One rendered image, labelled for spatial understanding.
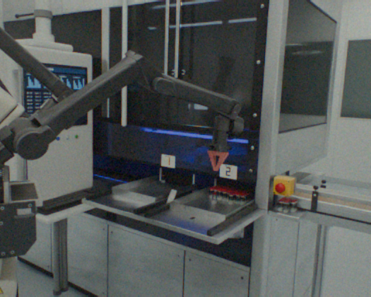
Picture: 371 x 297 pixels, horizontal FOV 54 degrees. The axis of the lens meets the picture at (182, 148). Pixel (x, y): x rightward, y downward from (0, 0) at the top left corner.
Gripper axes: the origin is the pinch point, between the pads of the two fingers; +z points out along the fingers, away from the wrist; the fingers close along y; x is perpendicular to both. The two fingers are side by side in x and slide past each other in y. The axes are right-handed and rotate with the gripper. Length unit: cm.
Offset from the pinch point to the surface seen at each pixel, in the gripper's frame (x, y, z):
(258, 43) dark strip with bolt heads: -3, 17, -53
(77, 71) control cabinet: 90, 3, -38
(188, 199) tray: 20.1, 15.7, 16.7
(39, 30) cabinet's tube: 97, -17, -54
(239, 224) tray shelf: -9.8, 6.0, 19.8
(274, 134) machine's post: -12.2, 24.4, -16.5
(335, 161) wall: 50, 491, -13
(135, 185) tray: 54, 18, 16
